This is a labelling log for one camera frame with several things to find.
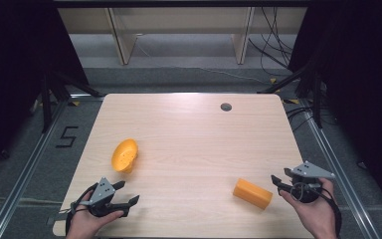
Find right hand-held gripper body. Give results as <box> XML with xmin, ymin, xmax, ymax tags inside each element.
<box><xmin>283</xmin><ymin>160</ymin><xmax>336</xmax><ymax>204</ymax></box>

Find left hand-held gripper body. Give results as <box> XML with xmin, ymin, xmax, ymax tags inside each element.
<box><xmin>78</xmin><ymin>176</ymin><xmax>130</xmax><ymax>219</ymax></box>

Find orange cheese block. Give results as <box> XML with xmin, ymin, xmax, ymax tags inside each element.
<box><xmin>232</xmin><ymin>177</ymin><xmax>275</xmax><ymax>211</ymax></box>

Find orange plastic bowl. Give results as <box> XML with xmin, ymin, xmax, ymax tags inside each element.
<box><xmin>110</xmin><ymin>137</ymin><xmax>139</xmax><ymax>174</ymax></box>

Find person's right hand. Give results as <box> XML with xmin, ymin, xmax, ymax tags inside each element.
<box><xmin>279</xmin><ymin>177</ymin><xmax>338</xmax><ymax>239</ymax></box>

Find person's left hand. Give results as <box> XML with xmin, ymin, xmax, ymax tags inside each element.
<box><xmin>66</xmin><ymin>190</ymin><xmax>125</xmax><ymax>239</ymax></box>

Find black metal stand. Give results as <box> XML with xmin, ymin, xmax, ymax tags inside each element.
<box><xmin>258</xmin><ymin>62</ymin><xmax>324</xmax><ymax>129</ymax></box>
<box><xmin>39</xmin><ymin>70</ymin><xmax>104</xmax><ymax>134</ymax></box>

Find dark curtain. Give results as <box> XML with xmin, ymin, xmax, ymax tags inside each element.
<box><xmin>0</xmin><ymin>0</ymin><xmax>90</xmax><ymax>182</ymax></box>
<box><xmin>287</xmin><ymin>0</ymin><xmax>382</xmax><ymax>218</ymax></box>

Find beige wooden desk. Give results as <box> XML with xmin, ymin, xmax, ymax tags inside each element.
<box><xmin>57</xmin><ymin>6</ymin><xmax>308</xmax><ymax>66</ymax></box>

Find aluminium floor rail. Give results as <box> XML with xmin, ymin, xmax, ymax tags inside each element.
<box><xmin>297</xmin><ymin>99</ymin><xmax>382</xmax><ymax>239</ymax></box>
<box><xmin>0</xmin><ymin>95</ymin><xmax>72</xmax><ymax>239</ymax></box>

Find black cables beside table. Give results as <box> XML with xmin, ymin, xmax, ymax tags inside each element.
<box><xmin>285</xmin><ymin>105</ymin><xmax>316</xmax><ymax>132</ymax></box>

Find thin white floor cable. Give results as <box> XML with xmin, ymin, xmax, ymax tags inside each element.
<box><xmin>134</xmin><ymin>41</ymin><xmax>271</xmax><ymax>85</ymax></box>

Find bundle of black floor cables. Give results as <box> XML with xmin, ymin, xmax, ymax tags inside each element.
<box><xmin>247</xmin><ymin>6</ymin><xmax>294</xmax><ymax>78</ymax></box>

